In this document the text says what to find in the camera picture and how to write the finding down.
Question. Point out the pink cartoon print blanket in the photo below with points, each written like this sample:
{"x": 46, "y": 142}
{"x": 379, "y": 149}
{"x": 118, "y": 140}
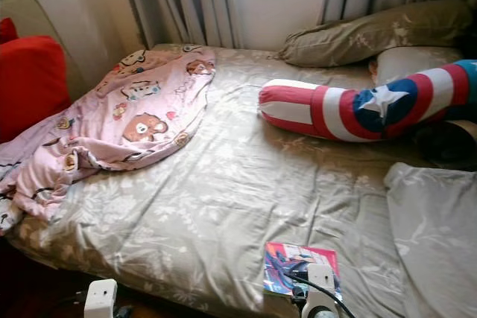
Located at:
{"x": 119, "y": 124}

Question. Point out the red white blue star bolster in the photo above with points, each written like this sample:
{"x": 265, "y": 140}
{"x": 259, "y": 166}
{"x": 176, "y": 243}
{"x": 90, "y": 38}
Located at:
{"x": 320, "y": 107}

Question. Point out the red cushion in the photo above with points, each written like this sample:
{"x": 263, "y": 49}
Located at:
{"x": 30, "y": 83}
{"x": 7, "y": 30}

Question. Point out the beige floral bed sheet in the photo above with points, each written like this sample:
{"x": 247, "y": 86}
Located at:
{"x": 231, "y": 199}

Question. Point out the plain beige pillow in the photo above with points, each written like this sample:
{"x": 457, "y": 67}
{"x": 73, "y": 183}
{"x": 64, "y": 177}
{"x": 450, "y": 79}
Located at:
{"x": 417, "y": 62}

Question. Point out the black tan plush toy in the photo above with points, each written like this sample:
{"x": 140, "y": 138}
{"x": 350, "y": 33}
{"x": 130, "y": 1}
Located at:
{"x": 447, "y": 145}

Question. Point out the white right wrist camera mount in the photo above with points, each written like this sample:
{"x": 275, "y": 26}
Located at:
{"x": 319, "y": 290}

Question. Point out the blue red manga book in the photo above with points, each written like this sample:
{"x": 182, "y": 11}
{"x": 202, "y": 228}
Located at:
{"x": 276, "y": 269}

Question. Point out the olive floral pillow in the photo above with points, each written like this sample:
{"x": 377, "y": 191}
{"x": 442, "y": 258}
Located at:
{"x": 365, "y": 35}

